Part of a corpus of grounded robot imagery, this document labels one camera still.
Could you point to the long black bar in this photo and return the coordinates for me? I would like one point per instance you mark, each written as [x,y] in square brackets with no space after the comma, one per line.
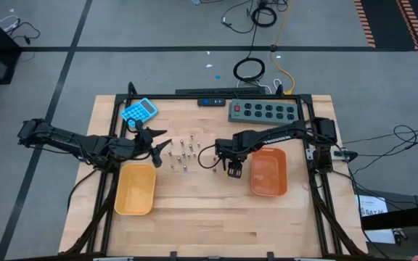
[220,91]

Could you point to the orange plastic bin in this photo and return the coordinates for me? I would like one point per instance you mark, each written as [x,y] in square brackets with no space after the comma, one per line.
[269,174]

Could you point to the grey power strip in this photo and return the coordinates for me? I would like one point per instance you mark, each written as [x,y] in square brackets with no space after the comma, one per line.
[263,111]

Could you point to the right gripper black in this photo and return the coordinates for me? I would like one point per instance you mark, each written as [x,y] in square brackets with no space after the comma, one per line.
[237,152]

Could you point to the black table clamp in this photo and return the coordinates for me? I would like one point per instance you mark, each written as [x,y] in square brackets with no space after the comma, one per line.
[270,256]
[173,256]

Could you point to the grey side table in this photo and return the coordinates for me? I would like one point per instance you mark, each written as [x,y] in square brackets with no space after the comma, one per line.
[405,201]

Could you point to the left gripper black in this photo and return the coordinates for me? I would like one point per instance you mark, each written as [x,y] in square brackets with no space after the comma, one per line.
[143,141]

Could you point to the yellow plastic bin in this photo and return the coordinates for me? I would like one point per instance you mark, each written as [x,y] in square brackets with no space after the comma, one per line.
[134,190]

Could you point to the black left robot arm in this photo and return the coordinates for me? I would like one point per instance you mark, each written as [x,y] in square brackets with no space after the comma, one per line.
[67,139]

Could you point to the orange black hazard strip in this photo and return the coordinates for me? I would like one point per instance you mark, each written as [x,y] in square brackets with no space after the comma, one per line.
[414,25]
[365,23]

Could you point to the white printed paper sheet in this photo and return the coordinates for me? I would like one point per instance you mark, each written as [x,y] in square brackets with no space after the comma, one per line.
[372,204]

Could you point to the black beam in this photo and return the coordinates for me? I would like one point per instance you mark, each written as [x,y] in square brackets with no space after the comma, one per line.
[405,216]

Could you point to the light blue calculator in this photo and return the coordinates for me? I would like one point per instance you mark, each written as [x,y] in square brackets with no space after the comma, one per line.
[139,110]

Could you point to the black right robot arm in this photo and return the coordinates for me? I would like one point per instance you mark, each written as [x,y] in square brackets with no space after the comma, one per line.
[278,136]

